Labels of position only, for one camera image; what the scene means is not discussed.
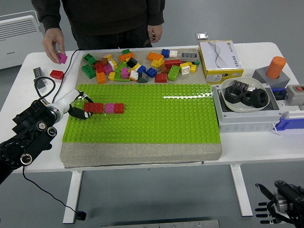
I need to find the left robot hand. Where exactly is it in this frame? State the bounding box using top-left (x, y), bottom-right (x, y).
top-left (52, 89), bottom-right (94, 120)

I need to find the person's left hand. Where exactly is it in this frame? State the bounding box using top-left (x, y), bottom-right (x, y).
top-left (146, 23), bottom-right (165, 44)

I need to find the person's right hand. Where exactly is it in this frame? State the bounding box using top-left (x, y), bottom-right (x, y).
top-left (42, 27), bottom-right (67, 65)

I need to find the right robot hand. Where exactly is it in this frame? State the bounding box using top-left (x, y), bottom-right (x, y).
top-left (255, 182), bottom-right (279, 226)

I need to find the red long brick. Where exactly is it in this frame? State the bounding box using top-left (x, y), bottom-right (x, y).
top-left (83, 102), bottom-right (105, 114)
top-left (163, 59), bottom-right (182, 70)

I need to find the orange long brick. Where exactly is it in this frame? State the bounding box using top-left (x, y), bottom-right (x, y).
top-left (118, 52), bottom-right (135, 62)
top-left (147, 51), bottom-right (164, 62)

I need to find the red sloped brick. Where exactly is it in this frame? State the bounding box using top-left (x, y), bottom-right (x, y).
top-left (49, 69), bottom-right (65, 80)

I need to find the grey studded brick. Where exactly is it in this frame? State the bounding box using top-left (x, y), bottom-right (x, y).
top-left (32, 67), bottom-right (45, 78)

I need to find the long dark green brick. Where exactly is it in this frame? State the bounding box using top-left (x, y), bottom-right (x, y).
top-left (81, 64), bottom-right (96, 79)

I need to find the small dark green brick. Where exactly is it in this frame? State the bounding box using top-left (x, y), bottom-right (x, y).
top-left (83, 53), bottom-right (96, 65)

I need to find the grey long brick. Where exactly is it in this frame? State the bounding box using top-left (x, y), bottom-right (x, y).
top-left (180, 52), bottom-right (199, 63)

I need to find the orange building brick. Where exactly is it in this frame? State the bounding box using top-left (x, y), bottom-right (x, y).
top-left (96, 72), bottom-right (107, 85)

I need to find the lime green long brick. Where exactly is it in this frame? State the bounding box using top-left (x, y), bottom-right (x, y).
top-left (167, 65), bottom-right (181, 81)

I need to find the red building brick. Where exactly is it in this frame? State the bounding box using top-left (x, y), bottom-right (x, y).
top-left (154, 73), bottom-right (168, 83)

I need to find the grey sloped brick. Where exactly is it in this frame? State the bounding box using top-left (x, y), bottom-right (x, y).
top-left (136, 72), bottom-right (149, 84)

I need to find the lime green small brick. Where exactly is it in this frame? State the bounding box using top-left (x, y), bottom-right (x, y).
top-left (115, 61), bottom-right (128, 73)

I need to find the green studded baseplate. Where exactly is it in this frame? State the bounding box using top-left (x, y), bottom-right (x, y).
top-left (61, 83), bottom-right (222, 144)

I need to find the white table leg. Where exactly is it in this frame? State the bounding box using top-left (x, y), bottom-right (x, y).
top-left (229, 164), bottom-right (253, 217)
top-left (62, 170), bottom-right (83, 224)

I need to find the white panel heater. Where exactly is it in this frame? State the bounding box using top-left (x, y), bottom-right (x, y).
top-left (0, 10), bottom-right (51, 70)

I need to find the person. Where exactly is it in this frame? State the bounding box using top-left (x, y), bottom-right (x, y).
top-left (30, 0), bottom-right (166, 65)

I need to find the lime green flat plate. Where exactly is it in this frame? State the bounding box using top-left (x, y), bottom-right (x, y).
top-left (113, 72), bottom-right (131, 82)

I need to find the yellow and white cardboard box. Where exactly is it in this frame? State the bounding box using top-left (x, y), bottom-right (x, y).
top-left (198, 39), bottom-right (245, 84)

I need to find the blue plastic block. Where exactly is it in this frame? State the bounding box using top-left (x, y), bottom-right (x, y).
top-left (275, 117), bottom-right (304, 131)

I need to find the grey junction box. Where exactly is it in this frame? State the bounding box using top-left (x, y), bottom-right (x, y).
top-left (211, 83), bottom-right (283, 133)

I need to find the large black nut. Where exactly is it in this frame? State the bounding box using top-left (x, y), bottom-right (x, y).
top-left (224, 85), bottom-right (244, 104)
top-left (249, 88), bottom-right (270, 109)
top-left (241, 90), bottom-right (254, 106)

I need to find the purple circuit board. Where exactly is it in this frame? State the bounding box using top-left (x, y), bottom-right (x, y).
top-left (232, 79), bottom-right (249, 91)

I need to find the blue and black clamp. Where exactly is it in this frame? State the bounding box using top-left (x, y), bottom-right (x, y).
top-left (270, 87), bottom-right (286, 100)

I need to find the white bowl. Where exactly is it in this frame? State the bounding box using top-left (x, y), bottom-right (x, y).
top-left (220, 76), bottom-right (271, 113)

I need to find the grey block holder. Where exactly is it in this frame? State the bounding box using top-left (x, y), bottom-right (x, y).
top-left (252, 66), bottom-right (291, 89)

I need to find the orange cylinder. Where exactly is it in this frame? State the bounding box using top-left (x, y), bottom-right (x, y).
top-left (265, 56), bottom-right (286, 79)

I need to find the thick black hand cable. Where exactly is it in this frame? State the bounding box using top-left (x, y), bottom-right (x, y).
top-left (34, 77), bottom-right (57, 102)

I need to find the white cable tie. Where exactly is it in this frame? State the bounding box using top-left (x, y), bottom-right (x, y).
top-left (270, 124), bottom-right (282, 136)

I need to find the white plastic rail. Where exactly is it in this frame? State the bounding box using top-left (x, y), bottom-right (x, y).
top-left (276, 99), bottom-right (304, 121)

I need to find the grey switch box red button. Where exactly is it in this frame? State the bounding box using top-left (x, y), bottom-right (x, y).
top-left (284, 84), bottom-right (304, 105)

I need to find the thin black cord with plug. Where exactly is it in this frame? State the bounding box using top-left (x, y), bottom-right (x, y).
top-left (21, 49), bottom-right (86, 220)

